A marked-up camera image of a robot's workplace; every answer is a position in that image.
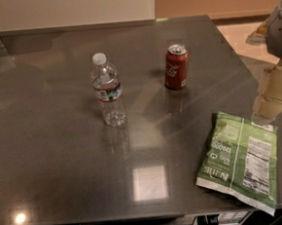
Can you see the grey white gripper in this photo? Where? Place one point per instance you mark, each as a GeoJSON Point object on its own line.
{"type": "Point", "coordinates": [279, 35]}

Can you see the green jalapeno chip bag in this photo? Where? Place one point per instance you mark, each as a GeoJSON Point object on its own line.
{"type": "Point", "coordinates": [241, 161]}

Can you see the red coke can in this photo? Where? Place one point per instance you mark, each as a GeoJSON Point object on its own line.
{"type": "Point", "coordinates": [176, 66]}

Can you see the clear plastic water bottle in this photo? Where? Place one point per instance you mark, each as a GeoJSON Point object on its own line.
{"type": "Point", "coordinates": [108, 90]}

